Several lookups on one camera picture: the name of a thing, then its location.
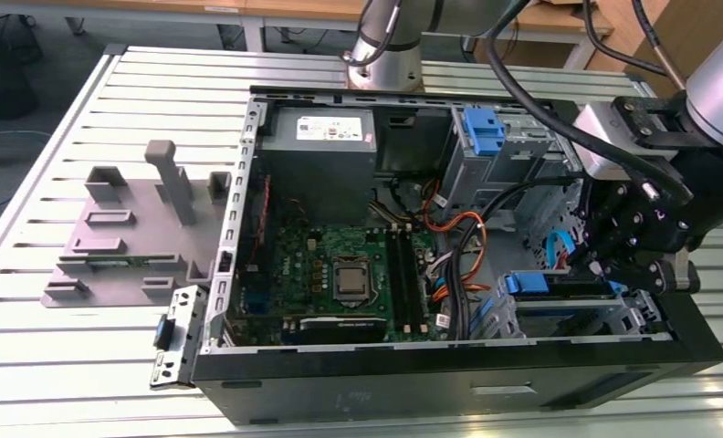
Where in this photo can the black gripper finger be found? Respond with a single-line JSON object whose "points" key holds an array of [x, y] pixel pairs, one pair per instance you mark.
{"points": [[648, 269], [617, 219]]}

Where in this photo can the hard disk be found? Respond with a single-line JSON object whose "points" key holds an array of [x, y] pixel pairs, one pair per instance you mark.
{"points": [[526, 285]]}

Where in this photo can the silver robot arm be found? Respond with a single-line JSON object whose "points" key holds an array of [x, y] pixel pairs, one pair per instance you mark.
{"points": [[386, 68]]}

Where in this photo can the metal disk bay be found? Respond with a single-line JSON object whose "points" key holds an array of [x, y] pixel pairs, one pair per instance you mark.
{"points": [[569, 302]]}

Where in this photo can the grey optical drive cage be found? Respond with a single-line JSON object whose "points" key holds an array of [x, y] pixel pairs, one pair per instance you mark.
{"points": [[514, 159]]}

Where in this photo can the blue drive latch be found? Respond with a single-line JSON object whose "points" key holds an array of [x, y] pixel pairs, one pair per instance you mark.
{"points": [[484, 132]]}

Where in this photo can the black RAM slot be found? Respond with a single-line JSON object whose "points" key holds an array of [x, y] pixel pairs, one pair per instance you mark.
{"points": [[414, 283], [398, 283]]}

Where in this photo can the wooden cabinet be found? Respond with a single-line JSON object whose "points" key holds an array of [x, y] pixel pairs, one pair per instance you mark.
{"points": [[709, 18]]}

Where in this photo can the silver CPU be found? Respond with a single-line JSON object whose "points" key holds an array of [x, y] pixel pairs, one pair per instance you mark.
{"points": [[351, 279]]}

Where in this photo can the CPU socket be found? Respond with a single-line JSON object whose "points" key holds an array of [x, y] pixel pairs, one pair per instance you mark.
{"points": [[351, 301]]}

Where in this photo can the black PC case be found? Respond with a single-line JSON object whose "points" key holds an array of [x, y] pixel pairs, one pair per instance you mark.
{"points": [[398, 388]]}

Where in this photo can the grey power supply unit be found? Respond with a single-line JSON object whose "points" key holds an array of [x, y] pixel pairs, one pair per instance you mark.
{"points": [[319, 182]]}

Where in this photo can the black graphics card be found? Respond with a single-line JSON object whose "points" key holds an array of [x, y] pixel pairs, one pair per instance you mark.
{"points": [[338, 330]]}

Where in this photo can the green motherboard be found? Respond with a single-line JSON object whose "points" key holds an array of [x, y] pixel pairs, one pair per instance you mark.
{"points": [[301, 255]]}

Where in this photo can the grey parts rack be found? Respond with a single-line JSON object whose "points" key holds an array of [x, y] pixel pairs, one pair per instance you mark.
{"points": [[149, 237]]}

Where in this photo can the green RAM stick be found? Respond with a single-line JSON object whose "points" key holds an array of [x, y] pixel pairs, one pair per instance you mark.
{"points": [[121, 261]]}

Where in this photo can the black mesh waste basket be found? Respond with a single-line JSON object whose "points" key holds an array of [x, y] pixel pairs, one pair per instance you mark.
{"points": [[3, 68]]}

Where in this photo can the black wrist bracket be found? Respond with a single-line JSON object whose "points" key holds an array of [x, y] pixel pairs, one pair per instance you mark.
{"points": [[648, 114]]}

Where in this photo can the wooden desk white frame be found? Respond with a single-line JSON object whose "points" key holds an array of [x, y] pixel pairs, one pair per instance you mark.
{"points": [[550, 23]]}

